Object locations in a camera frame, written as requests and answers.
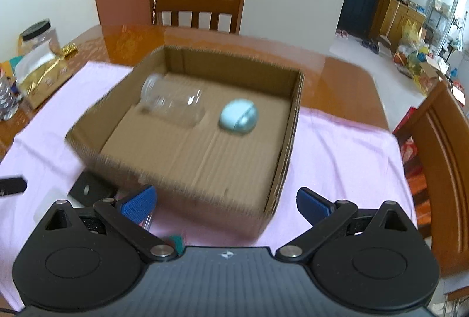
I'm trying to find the pink table cloth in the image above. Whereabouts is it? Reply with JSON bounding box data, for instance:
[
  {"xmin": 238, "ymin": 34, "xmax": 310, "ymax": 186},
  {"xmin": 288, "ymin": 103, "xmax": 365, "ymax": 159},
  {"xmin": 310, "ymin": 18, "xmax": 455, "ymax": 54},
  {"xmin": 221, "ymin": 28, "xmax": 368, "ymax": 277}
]
[{"xmin": 0, "ymin": 61, "xmax": 418, "ymax": 310}]

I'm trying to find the light blue oval case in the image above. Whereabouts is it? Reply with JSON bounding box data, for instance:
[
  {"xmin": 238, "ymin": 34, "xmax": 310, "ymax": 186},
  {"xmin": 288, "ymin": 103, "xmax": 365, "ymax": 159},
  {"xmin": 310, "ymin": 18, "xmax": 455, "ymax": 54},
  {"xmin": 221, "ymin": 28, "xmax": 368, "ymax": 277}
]
[{"xmin": 219, "ymin": 98, "xmax": 260, "ymax": 136}]

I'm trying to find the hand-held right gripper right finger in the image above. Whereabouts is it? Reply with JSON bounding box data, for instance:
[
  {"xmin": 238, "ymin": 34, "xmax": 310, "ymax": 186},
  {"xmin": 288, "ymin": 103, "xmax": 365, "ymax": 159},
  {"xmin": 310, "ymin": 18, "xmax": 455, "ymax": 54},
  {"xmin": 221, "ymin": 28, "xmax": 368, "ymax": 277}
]
[{"xmin": 275, "ymin": 187, "xmax": 418, "ymax": 263}]

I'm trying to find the small teal object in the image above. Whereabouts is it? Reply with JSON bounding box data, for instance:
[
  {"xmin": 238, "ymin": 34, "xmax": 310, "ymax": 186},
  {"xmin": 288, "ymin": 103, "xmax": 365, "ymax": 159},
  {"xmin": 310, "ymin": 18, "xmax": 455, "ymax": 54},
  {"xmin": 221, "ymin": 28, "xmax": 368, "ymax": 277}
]
[{"xmin": 166, "ymin": 234, "xmax": 184, "ymax": 255}]

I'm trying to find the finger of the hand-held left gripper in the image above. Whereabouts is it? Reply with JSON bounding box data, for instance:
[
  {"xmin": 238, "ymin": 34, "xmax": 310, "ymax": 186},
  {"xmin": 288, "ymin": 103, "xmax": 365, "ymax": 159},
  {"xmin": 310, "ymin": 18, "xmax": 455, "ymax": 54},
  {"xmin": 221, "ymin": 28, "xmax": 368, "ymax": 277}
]
[{"xmin": 0, "ymin": 176, "xmax": 27, "ymax": 197}]

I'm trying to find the red gift box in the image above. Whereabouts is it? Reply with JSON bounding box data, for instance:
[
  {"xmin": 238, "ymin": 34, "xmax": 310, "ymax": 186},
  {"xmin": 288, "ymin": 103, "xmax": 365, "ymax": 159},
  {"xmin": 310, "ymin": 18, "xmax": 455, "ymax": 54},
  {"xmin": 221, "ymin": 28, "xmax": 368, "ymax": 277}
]
[{"xmin": 394, "ymin": 106, "xmax": 418, "ymax": 136}]

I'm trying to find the clear water bottle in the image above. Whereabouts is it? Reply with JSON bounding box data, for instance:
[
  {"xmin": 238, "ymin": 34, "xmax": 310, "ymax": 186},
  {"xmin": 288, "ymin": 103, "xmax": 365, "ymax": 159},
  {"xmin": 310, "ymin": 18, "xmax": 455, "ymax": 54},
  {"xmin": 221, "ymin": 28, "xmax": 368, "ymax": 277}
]
[{"xmin": 0, "ymin": 71, "xmax": 19, "ymax": 120}]

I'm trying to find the clear plastic jar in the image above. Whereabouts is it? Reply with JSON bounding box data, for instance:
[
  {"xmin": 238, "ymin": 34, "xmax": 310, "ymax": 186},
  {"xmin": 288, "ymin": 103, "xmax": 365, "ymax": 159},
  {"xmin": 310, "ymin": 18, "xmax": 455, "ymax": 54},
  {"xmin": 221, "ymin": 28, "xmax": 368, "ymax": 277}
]
[{"xmin": 140, "ymin": 73, "xmax": 206, "ymax": 127}]

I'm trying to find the gold tissue box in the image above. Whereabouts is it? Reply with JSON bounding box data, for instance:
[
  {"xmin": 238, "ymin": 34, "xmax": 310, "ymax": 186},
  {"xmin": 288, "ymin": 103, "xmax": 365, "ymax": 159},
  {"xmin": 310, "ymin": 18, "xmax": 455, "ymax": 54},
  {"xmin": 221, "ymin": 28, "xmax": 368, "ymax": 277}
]
[{"xmin": 15, "ymin": 44, "xmax": 79, "ymax": 109}]

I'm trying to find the pile of bags and boxes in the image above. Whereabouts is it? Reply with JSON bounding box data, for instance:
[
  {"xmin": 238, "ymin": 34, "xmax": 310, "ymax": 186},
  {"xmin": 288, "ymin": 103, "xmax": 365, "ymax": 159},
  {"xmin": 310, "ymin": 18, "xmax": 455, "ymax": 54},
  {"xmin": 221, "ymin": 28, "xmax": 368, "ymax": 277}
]
[{"xmin": 394, "ymin": 18, "xmax": 469, "ymax": 98}]

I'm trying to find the cardboard box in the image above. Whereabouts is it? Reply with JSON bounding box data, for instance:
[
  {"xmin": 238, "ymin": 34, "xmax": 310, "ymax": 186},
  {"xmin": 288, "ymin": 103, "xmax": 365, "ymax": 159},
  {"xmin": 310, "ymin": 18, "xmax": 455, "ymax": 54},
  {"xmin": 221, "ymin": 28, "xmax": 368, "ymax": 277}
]
[{"xmin": 65, "ymin": 45, "xmax": 306, "ymax": 241}]

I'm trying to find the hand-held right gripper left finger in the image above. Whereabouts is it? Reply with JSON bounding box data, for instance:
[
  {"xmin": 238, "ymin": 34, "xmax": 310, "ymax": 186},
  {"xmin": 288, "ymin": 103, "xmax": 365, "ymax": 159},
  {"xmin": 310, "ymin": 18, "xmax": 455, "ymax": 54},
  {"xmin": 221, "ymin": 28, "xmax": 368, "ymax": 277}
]
[{"xmin": 35, "ymin": 184, "xmax": 180, "ymax": 264}]

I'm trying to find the wooden slat-back chair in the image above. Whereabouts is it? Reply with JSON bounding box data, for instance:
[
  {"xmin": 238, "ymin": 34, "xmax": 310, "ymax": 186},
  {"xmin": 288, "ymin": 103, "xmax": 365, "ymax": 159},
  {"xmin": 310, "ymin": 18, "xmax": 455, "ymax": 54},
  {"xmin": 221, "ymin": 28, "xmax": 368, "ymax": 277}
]
[{"xmin": 392, "ymin": 81, "xmax": 469, "ymax": 299}]

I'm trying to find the black device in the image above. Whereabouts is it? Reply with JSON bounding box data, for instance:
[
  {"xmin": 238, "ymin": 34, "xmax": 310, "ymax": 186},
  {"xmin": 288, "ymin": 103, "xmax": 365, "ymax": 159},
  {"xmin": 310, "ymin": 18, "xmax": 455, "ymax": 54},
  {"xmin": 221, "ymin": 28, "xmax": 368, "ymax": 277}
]
[{"xmin": 69, "ymin": 171, "xmax": 118, "ymax": 208}]

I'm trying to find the plastic jar with black lid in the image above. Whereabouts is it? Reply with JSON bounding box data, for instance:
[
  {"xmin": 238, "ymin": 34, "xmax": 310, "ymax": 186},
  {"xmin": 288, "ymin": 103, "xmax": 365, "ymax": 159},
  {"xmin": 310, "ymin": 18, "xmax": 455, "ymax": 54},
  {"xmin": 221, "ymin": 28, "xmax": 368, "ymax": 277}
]
[{"xmin": 20, "ymin": 20, "xmax": 61, "ymax": 57}]

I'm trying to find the wooden sideboard cabinet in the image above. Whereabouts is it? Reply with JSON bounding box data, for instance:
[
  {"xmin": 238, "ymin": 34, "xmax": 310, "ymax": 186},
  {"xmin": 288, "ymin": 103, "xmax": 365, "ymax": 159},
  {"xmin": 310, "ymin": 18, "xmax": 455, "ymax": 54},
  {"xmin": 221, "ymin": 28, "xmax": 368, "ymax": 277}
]
[{"xmin": 379, "ymin": 0, "xmax": 427, "ymax": 47}]

